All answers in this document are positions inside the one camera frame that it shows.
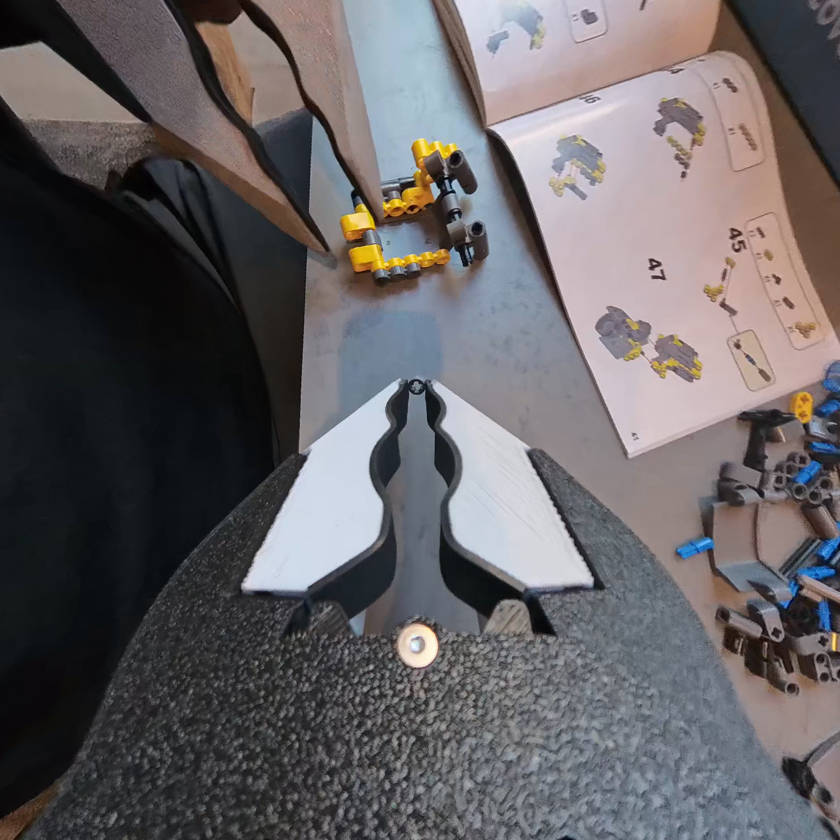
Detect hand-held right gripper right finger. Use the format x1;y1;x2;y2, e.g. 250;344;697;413
423;378;596;621

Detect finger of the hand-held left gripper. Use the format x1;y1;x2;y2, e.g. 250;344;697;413
243;0;386;222
56;0;331;256

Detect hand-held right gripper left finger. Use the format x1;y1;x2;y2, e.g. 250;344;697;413
241;378;410;618

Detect yellow grey toy brick assembly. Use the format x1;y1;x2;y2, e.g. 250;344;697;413
339;138;490;290

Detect pile of loose toy parts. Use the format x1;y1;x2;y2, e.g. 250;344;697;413
699;357;840;698

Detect open instruction booklet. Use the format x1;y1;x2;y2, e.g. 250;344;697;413
430;0;831;460

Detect dark blue cardboard box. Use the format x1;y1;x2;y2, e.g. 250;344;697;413
725;0;840;165

